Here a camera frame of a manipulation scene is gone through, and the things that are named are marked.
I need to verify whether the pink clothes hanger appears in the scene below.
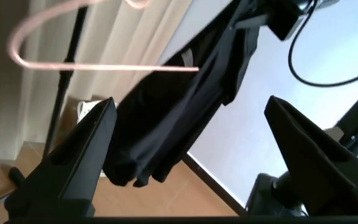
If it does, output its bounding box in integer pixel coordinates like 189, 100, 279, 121
7, 0, 200, 73

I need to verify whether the black clothes rack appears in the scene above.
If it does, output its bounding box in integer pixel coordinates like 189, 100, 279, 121
7, 6, 88, 187

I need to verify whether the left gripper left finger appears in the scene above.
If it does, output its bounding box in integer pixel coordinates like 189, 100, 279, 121
4, 96, 118, 218

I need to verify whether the white laundry basket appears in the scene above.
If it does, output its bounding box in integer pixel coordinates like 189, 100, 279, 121
76, 99, 105, 124

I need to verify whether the black garment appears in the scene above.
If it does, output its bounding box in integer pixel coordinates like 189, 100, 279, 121
103, 0, 279, 187

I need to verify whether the beige curtain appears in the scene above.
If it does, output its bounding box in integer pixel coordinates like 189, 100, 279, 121
0, 0, 195, 159

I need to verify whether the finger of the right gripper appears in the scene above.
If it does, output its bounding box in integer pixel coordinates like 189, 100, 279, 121
232, 13, 270, 30

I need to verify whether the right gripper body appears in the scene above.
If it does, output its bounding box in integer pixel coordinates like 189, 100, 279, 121
267, 0, 341, 42

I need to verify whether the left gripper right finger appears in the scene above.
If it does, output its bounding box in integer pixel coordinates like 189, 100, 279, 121
264, 95, 358, 217

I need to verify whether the black cable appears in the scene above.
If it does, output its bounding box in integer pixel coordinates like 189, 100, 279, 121
287, 0, 358, 88

